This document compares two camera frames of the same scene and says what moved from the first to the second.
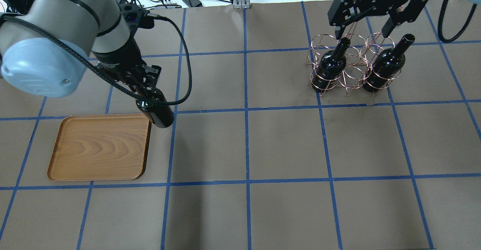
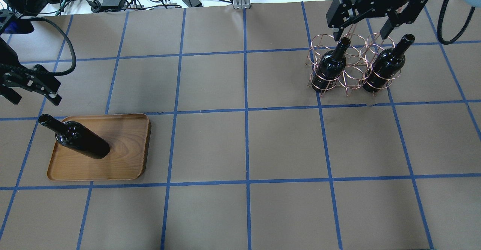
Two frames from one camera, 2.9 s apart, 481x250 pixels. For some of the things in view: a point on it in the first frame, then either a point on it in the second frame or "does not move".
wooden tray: x=105 y=147 does not move
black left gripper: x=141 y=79 -> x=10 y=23
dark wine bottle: x=330 y=65 does not move
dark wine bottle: x=154 y=103 -> x=76 y=136
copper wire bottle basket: x=350 y=62 does not move
